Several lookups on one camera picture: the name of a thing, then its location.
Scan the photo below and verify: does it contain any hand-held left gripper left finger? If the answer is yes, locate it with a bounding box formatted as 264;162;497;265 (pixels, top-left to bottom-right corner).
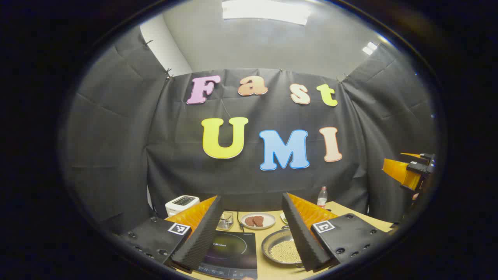
117;195;224;273

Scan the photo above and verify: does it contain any wire mesh basket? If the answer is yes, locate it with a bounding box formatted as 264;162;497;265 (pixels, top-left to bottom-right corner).
217;212;234;230

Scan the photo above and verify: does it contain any black backdrop cloth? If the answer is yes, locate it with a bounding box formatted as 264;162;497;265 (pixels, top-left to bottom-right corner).
62;25;438;234

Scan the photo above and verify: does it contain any large ceiling light panel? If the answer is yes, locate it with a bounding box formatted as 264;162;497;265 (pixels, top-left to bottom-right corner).
222;0;312;26

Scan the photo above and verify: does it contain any pile of soybeans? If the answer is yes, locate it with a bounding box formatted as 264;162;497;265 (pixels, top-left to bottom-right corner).
269;240;302;264

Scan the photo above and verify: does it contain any white oval plate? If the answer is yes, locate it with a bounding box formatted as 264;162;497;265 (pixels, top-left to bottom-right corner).
241;212;276;230

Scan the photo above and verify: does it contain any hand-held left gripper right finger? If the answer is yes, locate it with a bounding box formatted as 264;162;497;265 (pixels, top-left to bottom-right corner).
282;192;393;272

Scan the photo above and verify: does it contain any stainless steel pot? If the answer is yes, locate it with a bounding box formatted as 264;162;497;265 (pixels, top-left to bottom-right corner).
261;227;309;269

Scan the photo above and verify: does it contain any black induction cooktop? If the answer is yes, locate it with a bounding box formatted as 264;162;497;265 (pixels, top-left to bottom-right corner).
196;230;258;280

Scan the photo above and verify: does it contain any white toaster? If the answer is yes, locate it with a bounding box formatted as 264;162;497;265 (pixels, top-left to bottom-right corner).
165;195;200;217

